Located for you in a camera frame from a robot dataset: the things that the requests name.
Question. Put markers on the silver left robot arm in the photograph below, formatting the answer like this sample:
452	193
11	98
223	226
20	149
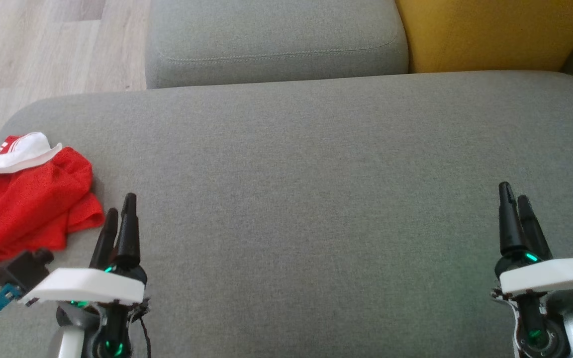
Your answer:
70	343

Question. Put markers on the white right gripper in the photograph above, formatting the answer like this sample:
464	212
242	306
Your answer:
550	278

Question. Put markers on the grey sofa back cushion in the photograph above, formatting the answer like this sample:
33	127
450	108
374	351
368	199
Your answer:
276	40

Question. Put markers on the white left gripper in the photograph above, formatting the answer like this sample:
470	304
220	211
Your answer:
87	286

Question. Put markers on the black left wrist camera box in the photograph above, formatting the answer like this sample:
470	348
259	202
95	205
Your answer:
20	271

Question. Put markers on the yellow sofa cushion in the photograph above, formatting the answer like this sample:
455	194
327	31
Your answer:
490	35

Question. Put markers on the grey sofa seat cushion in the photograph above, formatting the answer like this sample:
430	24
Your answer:
316	199

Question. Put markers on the red white sports jersey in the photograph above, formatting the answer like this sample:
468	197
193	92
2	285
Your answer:
23	154

